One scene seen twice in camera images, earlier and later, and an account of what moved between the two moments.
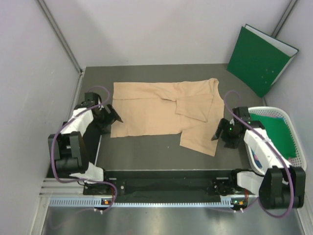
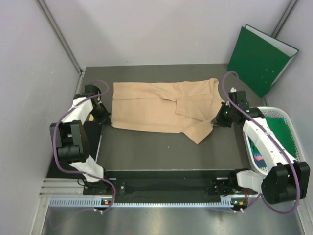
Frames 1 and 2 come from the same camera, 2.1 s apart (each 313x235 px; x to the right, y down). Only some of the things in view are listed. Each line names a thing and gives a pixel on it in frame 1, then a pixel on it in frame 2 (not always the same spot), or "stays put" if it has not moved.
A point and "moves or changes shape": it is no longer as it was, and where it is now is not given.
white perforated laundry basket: (301, 160) stays put
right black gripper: (231, 143) → (219, 120)
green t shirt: (277, 129) stays put
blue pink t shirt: (256, 159) stays put
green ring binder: (259, 58) stays put
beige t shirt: (192, 108) moves or changes shape
